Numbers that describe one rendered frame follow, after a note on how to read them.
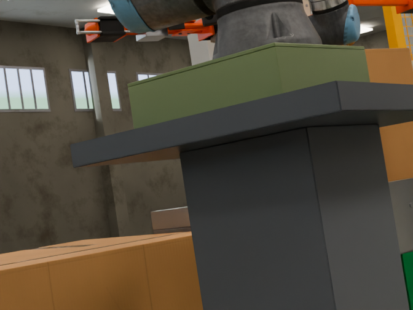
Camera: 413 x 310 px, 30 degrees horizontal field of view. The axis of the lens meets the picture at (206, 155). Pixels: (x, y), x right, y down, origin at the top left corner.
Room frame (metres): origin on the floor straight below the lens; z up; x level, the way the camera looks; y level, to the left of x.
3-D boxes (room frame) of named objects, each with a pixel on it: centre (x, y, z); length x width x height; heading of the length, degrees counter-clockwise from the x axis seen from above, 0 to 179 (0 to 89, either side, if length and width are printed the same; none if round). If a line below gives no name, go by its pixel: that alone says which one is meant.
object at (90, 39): (2.04, 0.22, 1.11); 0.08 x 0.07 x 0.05; 122
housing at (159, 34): (2.10, 0.10, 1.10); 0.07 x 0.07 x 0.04; 32
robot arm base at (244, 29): (1.31, -0.13, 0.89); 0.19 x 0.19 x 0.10
